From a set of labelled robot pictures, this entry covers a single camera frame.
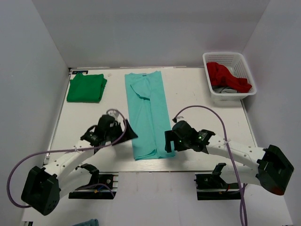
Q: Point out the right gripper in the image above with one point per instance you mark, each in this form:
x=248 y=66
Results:
x=170 y=136

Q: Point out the teal t-shirt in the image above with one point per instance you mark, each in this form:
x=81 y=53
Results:
x=148 y=115

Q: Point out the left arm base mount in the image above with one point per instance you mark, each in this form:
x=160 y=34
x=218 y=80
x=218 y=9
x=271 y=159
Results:
x=101 y=186

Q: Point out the red t-shirt in basket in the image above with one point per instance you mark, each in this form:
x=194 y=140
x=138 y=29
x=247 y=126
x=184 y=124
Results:
x=220 y=76

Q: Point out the blue label sticker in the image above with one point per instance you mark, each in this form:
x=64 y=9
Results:
x=82 y=72

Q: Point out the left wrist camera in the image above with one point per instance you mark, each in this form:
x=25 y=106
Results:
x=114 y=113

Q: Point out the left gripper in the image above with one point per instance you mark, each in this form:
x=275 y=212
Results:
x=130 y=134

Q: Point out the white plastic basket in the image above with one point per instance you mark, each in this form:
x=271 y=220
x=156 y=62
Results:
x=237 y=66

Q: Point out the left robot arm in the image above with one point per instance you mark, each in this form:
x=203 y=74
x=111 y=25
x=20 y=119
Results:
x=44 y=187

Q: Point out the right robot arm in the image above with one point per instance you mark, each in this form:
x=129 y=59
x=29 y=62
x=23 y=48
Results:
x=265 y=167

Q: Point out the grey garment in basket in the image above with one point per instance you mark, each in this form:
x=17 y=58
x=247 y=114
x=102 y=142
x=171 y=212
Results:
x=224 y=90

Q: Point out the folded green t-shirt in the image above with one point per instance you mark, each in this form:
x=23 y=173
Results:
x=86 y=88

